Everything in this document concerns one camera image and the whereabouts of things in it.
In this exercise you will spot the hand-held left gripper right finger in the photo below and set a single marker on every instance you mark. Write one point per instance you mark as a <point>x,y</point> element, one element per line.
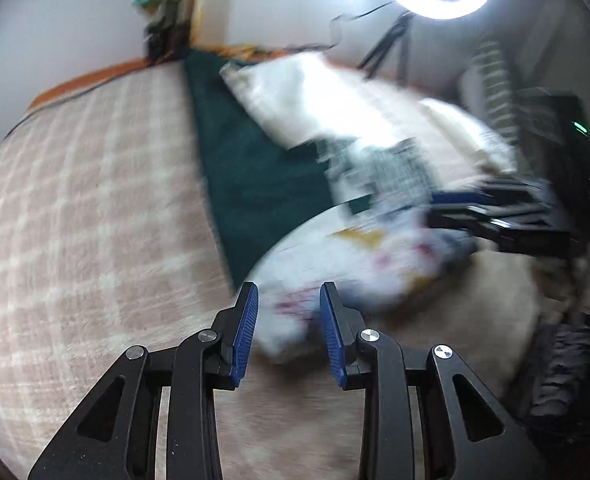
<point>332,340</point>

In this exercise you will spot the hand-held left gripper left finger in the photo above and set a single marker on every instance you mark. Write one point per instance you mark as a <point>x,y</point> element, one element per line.
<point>245,330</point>

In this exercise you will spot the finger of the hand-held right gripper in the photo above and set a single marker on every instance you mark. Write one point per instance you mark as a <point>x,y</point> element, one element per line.
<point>515,195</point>
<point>525,232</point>

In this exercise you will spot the green white tree print t-shirt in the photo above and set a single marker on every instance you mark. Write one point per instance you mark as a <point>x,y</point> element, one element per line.
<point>245,175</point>

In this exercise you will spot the folded white cloth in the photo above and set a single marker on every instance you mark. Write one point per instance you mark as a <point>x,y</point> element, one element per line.
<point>465,130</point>

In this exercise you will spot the green striped pillow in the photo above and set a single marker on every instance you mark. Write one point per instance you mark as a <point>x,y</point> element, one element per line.
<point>495,90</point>

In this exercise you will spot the zebra striped cloth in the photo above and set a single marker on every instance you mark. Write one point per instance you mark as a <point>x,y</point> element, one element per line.
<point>560,370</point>

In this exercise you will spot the beige checkered blanket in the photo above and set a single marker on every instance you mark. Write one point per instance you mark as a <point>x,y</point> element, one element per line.
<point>75,210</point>

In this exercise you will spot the orange bed sheet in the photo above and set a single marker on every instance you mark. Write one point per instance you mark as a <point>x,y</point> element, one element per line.
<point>100,74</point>

